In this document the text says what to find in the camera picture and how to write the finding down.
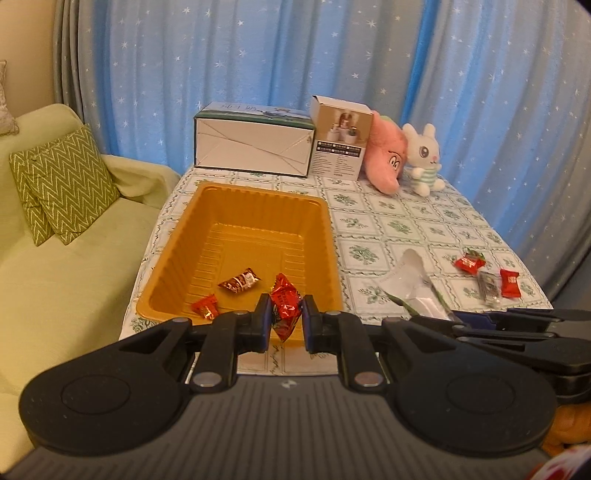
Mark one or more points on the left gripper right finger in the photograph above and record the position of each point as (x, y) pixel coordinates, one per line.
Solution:
(344, 335)

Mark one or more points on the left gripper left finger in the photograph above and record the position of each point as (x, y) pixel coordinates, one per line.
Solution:
(219, 345)

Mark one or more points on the red foil candy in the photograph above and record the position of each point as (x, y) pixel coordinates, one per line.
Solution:
(206, 307)

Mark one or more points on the dark red patterned candy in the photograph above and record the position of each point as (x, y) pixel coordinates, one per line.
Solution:
(241, 282)

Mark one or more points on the small red candy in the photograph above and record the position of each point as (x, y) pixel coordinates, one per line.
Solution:
(286, 307)

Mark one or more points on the red square snack packet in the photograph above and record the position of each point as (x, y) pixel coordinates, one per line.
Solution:
(509, 284)

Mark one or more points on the clear sesame snack packet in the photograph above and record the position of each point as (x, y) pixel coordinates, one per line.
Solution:
(489, 288)

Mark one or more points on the clear plastic snack wrapper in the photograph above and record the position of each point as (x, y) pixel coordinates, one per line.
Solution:
(409, 286)

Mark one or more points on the large red snack packet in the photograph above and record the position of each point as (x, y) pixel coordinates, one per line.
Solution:
(470, 262)

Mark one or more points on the person's right hand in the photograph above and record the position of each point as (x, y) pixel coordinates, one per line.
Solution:
(571, 426)

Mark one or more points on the orange plastic tray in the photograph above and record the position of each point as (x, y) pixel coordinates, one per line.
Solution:
(225, 229)

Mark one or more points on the floral white tablecloth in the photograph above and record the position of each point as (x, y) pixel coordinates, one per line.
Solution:
(371, 233)

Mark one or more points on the light green sofa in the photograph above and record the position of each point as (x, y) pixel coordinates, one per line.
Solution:
(59, 301)

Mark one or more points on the pink star plush toy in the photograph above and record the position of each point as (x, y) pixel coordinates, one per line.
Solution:
(385, 155)

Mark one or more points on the white flat cardboard box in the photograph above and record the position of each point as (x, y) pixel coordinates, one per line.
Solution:
(253, 138)

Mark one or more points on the white bunny plush toy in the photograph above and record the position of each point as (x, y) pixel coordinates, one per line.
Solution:
(423, 156)

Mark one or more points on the tall product box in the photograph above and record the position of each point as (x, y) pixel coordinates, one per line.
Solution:
(342, 130)

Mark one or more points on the green zigzag cushion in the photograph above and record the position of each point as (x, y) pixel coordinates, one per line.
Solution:
(63, 185)

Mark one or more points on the blue star curtain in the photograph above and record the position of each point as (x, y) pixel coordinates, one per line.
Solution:
(506, 83)

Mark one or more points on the beige cushion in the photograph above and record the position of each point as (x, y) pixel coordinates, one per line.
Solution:
(8, 124)

